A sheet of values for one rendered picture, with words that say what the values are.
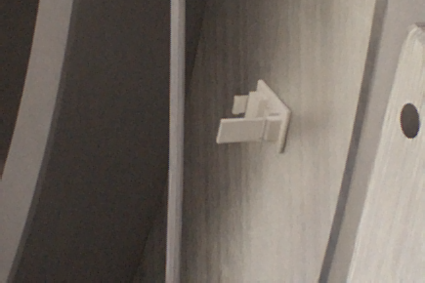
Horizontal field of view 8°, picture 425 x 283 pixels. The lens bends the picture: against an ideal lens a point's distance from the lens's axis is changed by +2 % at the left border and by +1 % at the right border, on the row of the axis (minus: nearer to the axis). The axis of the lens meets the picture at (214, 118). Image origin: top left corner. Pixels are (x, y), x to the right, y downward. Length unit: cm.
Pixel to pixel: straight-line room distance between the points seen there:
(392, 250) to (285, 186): 8
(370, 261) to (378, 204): 2
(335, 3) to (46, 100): 13
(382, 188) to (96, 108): 15
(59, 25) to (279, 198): 10
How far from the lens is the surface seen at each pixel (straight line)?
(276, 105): 95
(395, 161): 87
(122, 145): 101
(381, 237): 88
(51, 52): 99
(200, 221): 101
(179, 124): 95
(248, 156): 97
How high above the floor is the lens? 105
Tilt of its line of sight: 5 degrees down
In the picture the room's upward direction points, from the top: 1 degrees counter-clockwise
